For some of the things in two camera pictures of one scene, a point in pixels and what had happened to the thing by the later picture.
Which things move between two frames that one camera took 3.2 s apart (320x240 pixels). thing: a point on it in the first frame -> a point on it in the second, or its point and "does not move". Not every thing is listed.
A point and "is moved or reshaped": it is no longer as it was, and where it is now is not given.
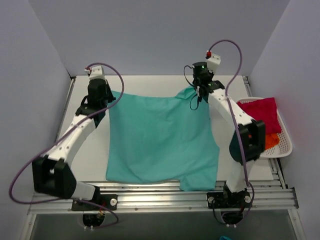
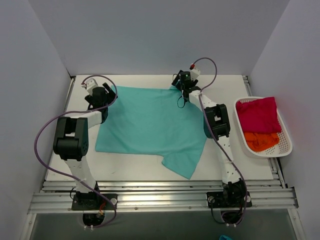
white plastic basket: x=284 y=147 does not move
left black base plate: x=109 y=201 does not move
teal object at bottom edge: x=225 y=238 does not move
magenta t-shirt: x=264 y=109 does not move
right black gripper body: x=200 y=90 -> x=183 y=85
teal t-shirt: x=162 y=139 is moved or reshaped
